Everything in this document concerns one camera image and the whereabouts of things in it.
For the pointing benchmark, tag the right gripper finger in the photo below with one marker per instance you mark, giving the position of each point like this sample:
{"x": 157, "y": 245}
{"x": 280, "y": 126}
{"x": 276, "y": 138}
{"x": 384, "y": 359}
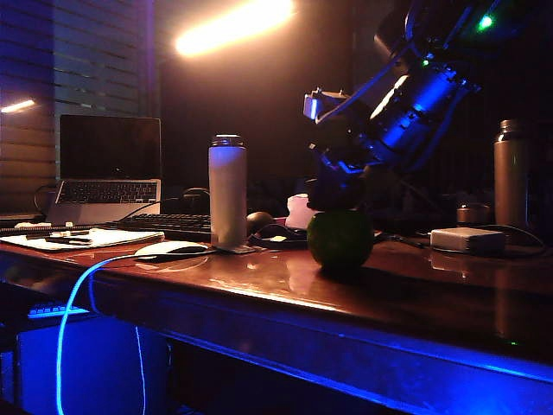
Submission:
{"x": 366, "y": 190}
{"x": 317, "y": 194}

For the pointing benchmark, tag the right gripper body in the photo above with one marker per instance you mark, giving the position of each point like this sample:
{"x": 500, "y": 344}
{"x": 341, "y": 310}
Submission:
{"x": 345, "y": 160}

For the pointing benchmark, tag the black thermos bottle cap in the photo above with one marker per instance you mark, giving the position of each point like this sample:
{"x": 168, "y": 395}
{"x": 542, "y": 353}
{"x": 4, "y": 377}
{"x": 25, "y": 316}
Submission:
{"x": 339, "y": 202}

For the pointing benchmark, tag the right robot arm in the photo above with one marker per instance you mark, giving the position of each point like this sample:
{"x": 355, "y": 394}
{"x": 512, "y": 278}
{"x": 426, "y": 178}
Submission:
{"x": 423, "y": 108}

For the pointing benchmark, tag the green apple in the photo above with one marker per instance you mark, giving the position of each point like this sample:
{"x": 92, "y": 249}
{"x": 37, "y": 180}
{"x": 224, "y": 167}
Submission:
{"x": 341, "y": 240}

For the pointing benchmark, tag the white tall bottle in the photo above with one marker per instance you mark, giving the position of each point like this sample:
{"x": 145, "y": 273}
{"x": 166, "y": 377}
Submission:
{"x": 227, "y": 194}

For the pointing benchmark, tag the steel thermos bottle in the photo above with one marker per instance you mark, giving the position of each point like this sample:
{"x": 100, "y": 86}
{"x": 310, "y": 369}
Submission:
{"x": 512, "y": 181}

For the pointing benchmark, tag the pale plastic bag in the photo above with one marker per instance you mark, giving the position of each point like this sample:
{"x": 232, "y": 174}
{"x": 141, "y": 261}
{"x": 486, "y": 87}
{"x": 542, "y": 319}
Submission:
{"x": 298, "y": 212}

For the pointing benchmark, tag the dark rounded object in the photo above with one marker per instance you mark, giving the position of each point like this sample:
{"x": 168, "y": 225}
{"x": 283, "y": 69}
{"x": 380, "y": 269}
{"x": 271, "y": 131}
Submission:
{"x": 259, "y": 221}

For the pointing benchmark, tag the small metal cup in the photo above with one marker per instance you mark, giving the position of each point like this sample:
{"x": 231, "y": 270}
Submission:
{"x": 473, "y": 215}

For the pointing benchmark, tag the white power adapter box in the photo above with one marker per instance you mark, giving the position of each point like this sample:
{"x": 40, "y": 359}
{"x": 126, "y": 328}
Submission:
{"x": 468, "y": 240}

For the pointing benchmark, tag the black computer keyboard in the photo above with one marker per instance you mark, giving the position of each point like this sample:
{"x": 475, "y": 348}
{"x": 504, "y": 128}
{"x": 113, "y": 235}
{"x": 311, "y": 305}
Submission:
{"x": 173, "y": 225}

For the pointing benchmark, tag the white computer mouse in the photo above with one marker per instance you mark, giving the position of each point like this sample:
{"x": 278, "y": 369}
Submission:
{"x": 173, "y": 248}

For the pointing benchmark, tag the bright tube lamp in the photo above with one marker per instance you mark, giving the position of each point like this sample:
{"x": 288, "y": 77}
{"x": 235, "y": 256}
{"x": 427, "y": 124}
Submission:
{"x": 235, "y": 26}

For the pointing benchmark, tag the white paper notebook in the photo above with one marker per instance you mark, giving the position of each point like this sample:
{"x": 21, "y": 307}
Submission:
{"x": 125, "y": 238}

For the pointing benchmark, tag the silver laptop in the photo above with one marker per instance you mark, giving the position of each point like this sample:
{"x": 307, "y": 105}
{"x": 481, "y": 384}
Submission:
{"x": 108, "y": 147}

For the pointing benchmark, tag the black capped pen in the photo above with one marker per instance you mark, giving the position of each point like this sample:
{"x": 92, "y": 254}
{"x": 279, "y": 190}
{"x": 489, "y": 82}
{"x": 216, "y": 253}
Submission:
{"x": 69, "y": 240}

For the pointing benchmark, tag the black silver pen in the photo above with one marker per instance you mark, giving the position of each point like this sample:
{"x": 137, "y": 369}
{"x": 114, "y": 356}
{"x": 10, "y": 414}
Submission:
{"x": 56, "y": 234}

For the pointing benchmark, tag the window blinds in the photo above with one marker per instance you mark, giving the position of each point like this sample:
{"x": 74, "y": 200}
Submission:
{"x": 86, "y": 56}

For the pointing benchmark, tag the backlit keyboard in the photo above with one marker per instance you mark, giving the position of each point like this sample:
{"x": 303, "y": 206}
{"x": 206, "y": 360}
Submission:
{"x": 54, "y": 309}

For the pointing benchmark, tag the crumpled white tissue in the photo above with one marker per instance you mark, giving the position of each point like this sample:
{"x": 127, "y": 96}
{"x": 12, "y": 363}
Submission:
{"x": 28, "y": 225}

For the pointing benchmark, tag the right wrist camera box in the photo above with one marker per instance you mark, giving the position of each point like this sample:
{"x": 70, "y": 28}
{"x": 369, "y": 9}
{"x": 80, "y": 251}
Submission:
{"x": 322, "y": 106}

